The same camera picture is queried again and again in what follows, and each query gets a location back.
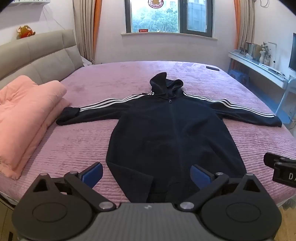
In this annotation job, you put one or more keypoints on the black monitor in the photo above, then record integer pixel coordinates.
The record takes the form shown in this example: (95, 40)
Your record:
(293, 53)

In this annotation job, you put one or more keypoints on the grey padded headboard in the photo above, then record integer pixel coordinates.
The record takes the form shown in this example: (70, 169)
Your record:
(34, 55)

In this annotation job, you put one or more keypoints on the dark framed window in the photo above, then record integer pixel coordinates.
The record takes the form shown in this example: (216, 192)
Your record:
(159, 18)

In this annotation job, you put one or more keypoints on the row of books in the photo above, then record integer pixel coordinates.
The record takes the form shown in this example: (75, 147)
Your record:
(252, 49)

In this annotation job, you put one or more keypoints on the red round window decoration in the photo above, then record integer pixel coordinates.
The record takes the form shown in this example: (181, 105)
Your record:
(156, 3)

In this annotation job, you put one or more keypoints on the white vase with flowers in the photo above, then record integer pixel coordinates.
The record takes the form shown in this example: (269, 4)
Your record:
(261, 56)

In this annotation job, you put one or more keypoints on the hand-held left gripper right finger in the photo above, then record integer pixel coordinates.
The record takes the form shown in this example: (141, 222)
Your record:
(200, 176)

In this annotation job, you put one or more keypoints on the folded pink duvet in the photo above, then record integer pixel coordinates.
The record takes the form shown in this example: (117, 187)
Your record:
(20, 111)

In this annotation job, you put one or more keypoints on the white air conditioner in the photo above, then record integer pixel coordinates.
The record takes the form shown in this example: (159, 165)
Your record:
(30, 1)

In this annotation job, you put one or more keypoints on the black hooded jacket white stripes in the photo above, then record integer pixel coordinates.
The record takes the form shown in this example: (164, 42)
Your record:
(166, 129)

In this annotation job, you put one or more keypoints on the orange curtain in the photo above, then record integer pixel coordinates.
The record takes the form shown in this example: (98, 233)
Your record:
(98, 23)
(237, 23)

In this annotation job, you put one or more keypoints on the bed with pink quilted cover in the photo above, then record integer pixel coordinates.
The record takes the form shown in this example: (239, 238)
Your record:
(104, 74)

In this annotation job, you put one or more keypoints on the white window sill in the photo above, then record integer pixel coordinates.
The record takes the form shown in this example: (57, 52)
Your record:
(168, 36)

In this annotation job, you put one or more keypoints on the white keyboard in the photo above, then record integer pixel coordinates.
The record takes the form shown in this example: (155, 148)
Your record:
(272, 70)

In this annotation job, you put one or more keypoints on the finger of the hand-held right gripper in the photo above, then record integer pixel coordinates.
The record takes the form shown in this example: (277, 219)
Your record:
(271, 159)

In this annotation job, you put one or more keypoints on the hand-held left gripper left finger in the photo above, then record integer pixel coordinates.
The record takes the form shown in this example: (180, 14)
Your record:
(92, 175)

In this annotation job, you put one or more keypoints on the beige curtain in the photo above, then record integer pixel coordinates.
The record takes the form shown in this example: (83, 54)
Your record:
(247, 23)
(84, 27)

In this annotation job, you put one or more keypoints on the white desk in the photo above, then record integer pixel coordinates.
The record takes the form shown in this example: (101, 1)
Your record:
(252, 66)

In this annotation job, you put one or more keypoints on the brown plush toy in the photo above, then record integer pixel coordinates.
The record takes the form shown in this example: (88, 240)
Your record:
(25, 31)

